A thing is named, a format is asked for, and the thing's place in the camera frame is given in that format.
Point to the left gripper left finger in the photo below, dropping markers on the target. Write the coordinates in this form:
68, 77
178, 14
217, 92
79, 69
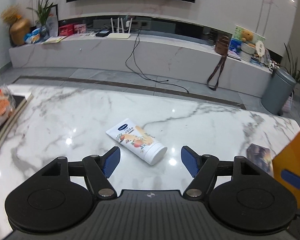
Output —
98, 170

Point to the marble TV console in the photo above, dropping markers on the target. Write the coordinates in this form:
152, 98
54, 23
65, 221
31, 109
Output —
162, 60

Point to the potted green plant right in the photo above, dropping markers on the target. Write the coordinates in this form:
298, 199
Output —
293, 64

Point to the green picture board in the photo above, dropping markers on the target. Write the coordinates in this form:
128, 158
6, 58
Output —
238, 49

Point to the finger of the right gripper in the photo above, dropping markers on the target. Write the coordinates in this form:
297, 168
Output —
291, 178

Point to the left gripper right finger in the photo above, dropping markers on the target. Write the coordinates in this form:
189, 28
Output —
203, 169

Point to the white round fan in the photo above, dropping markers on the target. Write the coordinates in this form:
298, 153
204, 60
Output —
259, 48

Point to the white wifi router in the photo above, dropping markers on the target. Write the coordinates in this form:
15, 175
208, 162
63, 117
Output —
120, 32

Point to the blue snack bag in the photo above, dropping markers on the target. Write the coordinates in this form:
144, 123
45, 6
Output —
37, 35

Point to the brown leather camera bag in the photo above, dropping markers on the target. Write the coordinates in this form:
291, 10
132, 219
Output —
221, 48

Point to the gold vase with dried flowers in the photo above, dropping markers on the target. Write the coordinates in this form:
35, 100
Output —
18, 25

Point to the potted green plant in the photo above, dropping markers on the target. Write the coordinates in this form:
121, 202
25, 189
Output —
47, 19
293, 64

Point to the orange storage box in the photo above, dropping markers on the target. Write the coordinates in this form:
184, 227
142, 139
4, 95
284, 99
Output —
289, 159

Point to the snack package on books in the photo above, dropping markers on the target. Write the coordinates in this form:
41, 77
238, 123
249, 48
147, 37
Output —
7, 104

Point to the teddy bear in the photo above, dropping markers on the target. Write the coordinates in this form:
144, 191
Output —
247, 37

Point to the illustrated card box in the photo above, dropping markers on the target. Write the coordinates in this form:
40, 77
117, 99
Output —
261, 157

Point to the red gift box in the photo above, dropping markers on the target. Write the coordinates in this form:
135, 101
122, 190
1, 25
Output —
66, 30

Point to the pastel woven bag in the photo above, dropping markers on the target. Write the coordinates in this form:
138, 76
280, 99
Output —
288, 104

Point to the white lotion tube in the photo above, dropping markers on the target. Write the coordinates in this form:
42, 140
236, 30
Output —
138, 141

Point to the potted green plant left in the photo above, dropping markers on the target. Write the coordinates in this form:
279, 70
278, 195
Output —
47, 19

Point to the grey trash can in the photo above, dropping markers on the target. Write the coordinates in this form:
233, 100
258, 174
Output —
277, 91

